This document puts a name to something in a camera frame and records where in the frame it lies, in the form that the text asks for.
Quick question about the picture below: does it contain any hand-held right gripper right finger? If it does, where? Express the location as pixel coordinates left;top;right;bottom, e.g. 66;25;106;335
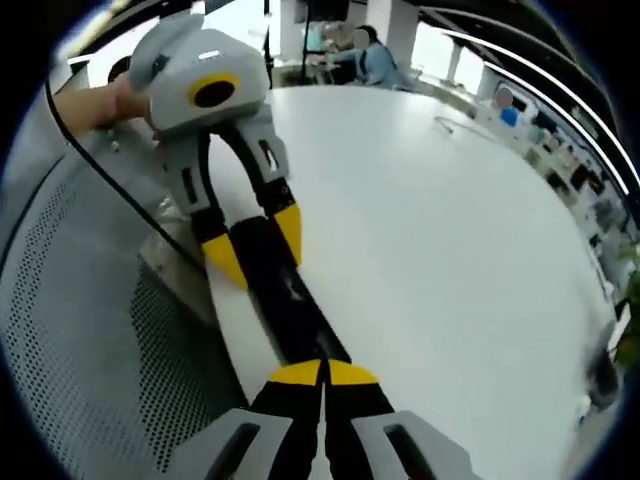
324;359;482;480

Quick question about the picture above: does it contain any grey mesh office chair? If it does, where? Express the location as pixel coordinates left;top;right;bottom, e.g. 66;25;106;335
0;124;251;480

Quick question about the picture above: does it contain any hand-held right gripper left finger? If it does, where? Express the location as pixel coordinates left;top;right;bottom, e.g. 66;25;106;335
169;358;326;480

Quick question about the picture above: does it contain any potted green plant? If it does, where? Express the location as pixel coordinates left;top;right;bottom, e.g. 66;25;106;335
584;243;640;412

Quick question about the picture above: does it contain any black remote control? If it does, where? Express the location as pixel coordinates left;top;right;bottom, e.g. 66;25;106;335
228;215;352;365

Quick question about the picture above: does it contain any ceiling light strip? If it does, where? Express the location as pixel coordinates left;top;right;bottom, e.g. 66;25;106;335
439;27;640;184
483;60;630;197

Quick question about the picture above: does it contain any white display counter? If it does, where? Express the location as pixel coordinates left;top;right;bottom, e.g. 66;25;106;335
474;94;629;266

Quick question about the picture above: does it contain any person's left hand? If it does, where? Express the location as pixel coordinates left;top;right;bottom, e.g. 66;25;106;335
106;79;151;129

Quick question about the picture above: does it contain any black cable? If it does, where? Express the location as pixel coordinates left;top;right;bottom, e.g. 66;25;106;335
44;79;209;271

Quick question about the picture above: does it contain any thin grey table cable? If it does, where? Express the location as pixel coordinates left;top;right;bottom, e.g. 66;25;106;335
434;114;482;140

